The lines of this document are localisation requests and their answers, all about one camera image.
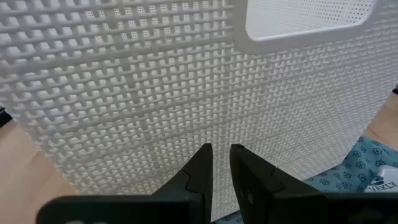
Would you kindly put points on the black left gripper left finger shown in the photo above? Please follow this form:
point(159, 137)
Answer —
point(199, 183)

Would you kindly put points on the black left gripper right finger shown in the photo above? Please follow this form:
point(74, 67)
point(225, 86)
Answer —
point(248, 186)

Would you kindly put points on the white perforated plastic basket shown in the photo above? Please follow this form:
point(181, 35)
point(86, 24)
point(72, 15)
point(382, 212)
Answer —
point(174, 93)

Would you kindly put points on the teal snowflake-print cloth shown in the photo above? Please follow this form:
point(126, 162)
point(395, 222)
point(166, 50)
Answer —
point(351, 174)

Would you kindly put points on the white Vakly supply packet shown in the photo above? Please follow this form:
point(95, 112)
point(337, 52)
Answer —
point(383, 181)

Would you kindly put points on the black table edge rail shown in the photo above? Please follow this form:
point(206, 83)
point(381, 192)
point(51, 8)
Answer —
point(4, 116)

